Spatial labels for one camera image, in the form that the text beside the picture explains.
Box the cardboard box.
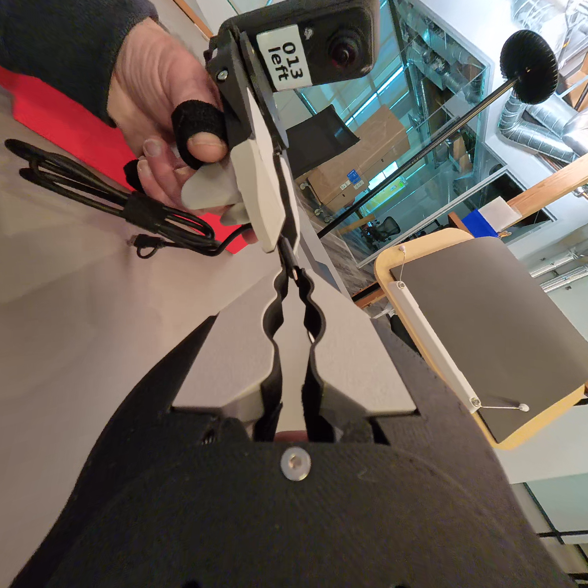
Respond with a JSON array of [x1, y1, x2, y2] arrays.
[[308, 106, 411, 214]]

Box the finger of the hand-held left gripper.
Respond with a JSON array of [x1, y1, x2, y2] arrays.
[[230, 89, 282, 254], [265, 90, 302, 251]]

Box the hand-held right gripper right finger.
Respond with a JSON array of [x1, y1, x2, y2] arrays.
[[296, 274, 417, 434]]

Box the white tablet stand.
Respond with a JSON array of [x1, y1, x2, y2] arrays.
[[374, 228, 588, 451]]

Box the silver air duct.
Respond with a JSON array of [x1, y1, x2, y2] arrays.
[[501, 81, 588, 168]]

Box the red plastic bin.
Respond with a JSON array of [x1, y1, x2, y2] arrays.
[[0, 65, 241, 241]]

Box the black usb-c cable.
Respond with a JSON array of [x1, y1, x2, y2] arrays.
[[5, 138, 304, 281]]

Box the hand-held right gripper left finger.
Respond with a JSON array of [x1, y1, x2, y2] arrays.
[[171, 272, 289, 440]]

